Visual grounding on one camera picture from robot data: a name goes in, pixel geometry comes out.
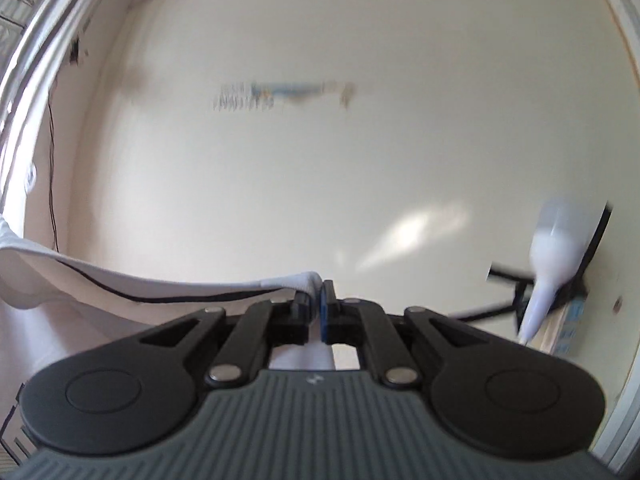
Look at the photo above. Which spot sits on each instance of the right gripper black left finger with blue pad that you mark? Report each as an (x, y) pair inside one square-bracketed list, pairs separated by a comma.
[(136, 391)]

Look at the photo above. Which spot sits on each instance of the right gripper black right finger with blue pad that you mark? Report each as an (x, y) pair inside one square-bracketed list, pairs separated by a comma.
[(489, 392)]

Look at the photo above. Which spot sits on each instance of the white cloth garment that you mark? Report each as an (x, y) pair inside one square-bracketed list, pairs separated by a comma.
[(53, 305)]

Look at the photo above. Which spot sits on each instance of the grey patterned curtain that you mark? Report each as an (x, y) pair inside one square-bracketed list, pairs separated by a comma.
[(30, 30)]

